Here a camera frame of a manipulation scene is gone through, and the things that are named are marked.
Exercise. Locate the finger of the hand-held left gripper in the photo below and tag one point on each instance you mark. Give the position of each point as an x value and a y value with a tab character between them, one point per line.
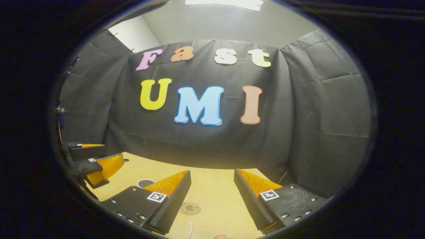
88	152
86	167

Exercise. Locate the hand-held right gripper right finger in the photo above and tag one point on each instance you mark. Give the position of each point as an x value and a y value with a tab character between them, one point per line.
247	202

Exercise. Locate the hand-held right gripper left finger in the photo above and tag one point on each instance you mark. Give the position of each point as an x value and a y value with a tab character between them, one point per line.
177	202

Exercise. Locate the round cork coaster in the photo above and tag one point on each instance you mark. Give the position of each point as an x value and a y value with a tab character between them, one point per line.
189	208

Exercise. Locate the pale pink toothbrush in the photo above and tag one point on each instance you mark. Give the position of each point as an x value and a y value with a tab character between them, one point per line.
189	230

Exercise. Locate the light wooden desktop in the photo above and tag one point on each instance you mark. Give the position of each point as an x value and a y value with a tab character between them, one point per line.
212	189

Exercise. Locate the ceiling light panel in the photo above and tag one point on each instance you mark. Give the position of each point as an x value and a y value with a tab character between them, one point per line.
224	3

